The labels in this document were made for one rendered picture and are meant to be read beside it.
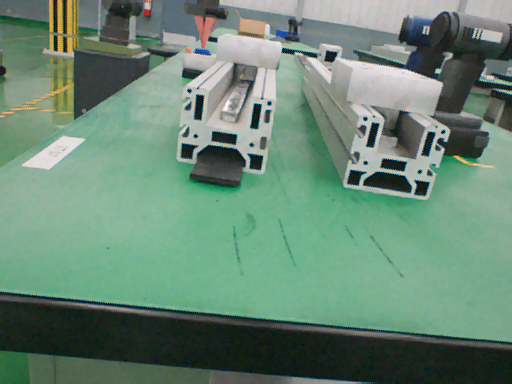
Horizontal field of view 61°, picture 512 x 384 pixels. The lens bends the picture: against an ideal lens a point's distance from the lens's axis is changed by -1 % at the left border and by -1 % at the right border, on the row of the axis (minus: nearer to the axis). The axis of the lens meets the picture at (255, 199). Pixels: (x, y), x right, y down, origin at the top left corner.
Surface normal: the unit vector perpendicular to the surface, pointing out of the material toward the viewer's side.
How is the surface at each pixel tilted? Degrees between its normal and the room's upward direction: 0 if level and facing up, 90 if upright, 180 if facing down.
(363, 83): 90
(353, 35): 90
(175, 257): 0
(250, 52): 90
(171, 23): 90
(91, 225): 0
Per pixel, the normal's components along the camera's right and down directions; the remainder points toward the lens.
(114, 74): 0.04, 0.39
